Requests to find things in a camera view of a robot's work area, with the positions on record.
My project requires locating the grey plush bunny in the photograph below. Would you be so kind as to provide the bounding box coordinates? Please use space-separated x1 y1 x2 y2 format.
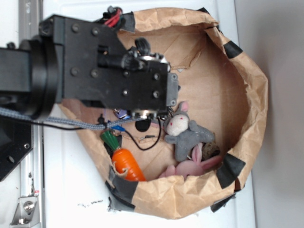
163 101 215 162

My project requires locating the metal corner bracket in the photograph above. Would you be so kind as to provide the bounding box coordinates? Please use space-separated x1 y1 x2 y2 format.
9 196 40 228

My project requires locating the grey braided cable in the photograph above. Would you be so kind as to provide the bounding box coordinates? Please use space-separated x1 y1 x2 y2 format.
0 106 149 131

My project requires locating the orange plastic carrot toy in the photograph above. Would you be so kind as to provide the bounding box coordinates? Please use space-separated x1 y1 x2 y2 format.
100 131 146 181

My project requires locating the brown paper bag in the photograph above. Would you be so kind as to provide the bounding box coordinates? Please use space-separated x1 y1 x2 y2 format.
78 8 268 219

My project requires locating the aluminium extrusion rail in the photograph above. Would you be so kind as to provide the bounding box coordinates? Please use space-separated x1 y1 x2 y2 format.
17 0 46 228

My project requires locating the pink plush bunny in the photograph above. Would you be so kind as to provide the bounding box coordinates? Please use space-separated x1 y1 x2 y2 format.
159 143 222 179

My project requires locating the dark brown fuzzy ball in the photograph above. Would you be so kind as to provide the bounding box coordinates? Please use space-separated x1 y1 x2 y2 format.
202 142 220 160

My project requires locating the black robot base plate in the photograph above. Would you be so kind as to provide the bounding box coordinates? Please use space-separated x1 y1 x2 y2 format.
0 118 32 181

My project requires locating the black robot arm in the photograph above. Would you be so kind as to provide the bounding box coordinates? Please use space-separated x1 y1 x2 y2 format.
0 15 179 119

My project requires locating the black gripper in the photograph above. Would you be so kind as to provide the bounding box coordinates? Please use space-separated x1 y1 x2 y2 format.
39 15 179 117

